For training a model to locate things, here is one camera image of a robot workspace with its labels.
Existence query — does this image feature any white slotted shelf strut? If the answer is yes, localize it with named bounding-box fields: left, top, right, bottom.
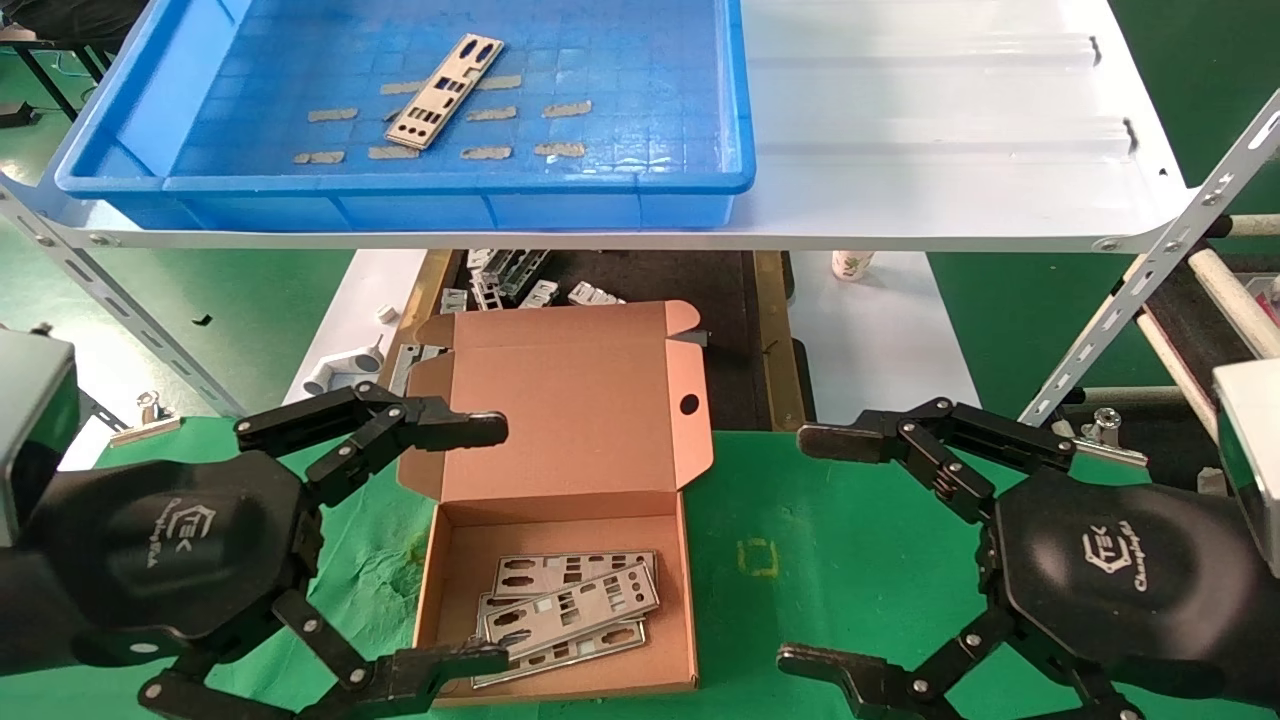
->
left=1018, top=90, right=1280, bottom=429

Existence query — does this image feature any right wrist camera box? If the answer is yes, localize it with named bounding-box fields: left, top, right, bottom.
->
left=1213, top=360, right=1280, bottom=579

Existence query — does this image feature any brown cardboard box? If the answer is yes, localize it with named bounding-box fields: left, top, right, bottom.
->
left=396, top=300, right=716, bottom=709

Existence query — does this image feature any white plastic pipe fitting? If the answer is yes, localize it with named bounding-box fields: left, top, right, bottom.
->
left=302, top=335, right=386, bottom=396

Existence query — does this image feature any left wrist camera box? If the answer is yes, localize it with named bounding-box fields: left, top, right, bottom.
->
left=0, top=330, right=81, bottom=549

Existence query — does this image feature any grey slotted floor rail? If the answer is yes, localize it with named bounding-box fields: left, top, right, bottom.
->
left=80, top=390, right=126, bottom=431

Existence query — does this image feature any white pipe flow rack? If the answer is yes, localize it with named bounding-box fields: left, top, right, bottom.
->
left=1060, top=212, right=1280, bottom=496

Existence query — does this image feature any long grey metal bracket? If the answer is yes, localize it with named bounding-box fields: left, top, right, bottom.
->
left=388, top=343, right=446, bottom=396

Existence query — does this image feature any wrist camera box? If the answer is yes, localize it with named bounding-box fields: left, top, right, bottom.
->
left=0, top=330, right=81, bottom=549
left=1213, top=360, right=1280, bottom=579

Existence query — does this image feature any silver binder clip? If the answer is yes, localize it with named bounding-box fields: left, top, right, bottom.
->
left=1065, top=407, right=1149, bottom=469
left=110, top=392, right=183, bottom=448

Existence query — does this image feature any blue plastic tray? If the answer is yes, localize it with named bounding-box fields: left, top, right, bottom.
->
left=53, top=0, right=756, bottom=231

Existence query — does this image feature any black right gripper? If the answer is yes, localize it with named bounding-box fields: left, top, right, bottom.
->
left=775, top=397, right=1280, bottom=720

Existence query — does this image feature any black chair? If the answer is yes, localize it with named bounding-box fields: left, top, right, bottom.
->
left=0, top=0, right=151, bottom=126

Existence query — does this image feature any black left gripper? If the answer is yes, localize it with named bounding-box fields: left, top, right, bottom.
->
left=0, top=380, right=511, bottom=720

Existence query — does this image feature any grey slotted shelf strut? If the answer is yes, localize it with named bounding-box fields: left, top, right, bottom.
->
left=0, top=185, right=246, bottom=416

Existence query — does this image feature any white metal shelf board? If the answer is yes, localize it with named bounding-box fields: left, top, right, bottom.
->
left=0, top=0, right=1196, bottom=253

